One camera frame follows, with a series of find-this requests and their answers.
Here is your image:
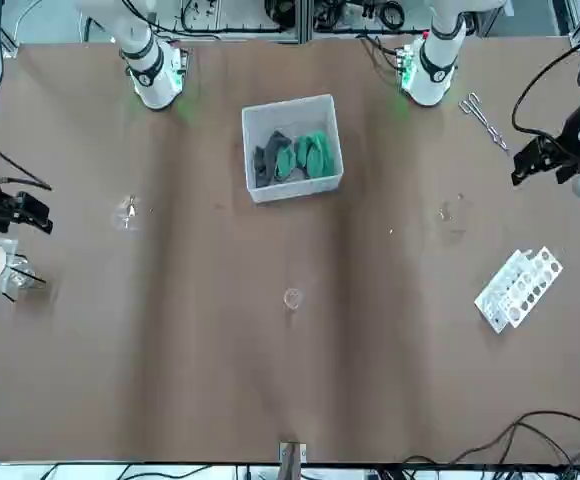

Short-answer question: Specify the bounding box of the white test tube rack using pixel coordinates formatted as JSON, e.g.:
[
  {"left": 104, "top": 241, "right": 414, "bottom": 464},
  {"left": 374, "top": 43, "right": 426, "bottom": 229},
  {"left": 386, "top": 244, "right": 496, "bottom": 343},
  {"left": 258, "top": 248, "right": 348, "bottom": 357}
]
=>
[{"left": 473, "top": 245, "right": 565, "bottom": 334}]

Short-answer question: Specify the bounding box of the green cloth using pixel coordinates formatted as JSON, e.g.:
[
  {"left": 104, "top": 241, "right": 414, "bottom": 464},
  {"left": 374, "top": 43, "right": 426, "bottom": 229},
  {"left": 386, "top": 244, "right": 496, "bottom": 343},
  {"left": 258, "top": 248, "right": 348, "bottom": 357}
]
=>
[{"left": 275, "top": 130, "right": 332, "bottom": 182}]

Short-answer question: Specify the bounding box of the grey cloth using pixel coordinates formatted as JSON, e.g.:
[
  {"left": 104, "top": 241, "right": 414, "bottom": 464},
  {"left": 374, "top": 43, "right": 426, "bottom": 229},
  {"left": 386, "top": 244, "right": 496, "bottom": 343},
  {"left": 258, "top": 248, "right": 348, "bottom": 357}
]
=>
[{"left": 253, "top": 129, "right": 294, "bottom": 190}]

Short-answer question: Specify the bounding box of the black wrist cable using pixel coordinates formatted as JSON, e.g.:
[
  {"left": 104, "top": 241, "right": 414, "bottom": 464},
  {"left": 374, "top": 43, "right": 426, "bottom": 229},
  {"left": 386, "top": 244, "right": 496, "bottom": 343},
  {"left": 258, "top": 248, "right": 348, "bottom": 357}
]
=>
[
  {"left": 512, "top": 37, "right": 580, "bottom": 146},
  {"left": 0, "top": 119, "right": 54, "bottom": 192}
]

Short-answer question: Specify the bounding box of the white plastic box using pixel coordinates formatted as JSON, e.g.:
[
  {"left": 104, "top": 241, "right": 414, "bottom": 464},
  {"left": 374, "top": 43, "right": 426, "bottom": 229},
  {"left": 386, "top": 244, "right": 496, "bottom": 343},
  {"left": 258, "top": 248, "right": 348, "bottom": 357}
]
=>
[{"left": 241, "top": 93, "right": 345, "bottom": 204}]

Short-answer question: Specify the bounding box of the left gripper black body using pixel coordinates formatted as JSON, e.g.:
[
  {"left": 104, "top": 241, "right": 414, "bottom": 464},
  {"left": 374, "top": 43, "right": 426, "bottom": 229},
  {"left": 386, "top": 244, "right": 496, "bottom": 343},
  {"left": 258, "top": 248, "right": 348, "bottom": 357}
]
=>
[{"left": 544, "top": 97, "right": 580, "bottom": 174}]

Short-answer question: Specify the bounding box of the metal test tube clamp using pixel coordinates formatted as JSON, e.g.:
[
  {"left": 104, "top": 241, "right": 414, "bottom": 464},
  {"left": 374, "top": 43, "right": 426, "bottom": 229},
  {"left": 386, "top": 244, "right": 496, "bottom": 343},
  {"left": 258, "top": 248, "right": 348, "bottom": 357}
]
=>
[{"left": 458, "top": 93, "right": 511, "bottom": 154}]

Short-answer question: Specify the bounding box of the aluminium frame post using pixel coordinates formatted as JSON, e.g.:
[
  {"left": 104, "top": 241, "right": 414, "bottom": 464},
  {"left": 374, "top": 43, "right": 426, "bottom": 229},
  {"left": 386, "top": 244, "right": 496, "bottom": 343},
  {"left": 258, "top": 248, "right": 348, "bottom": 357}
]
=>
[
  {"left": 292, "top": 0, "right": 314, "bottom": 44},
  {"left": 278, "top": 441, "right": 308, "bottom": 480}
]

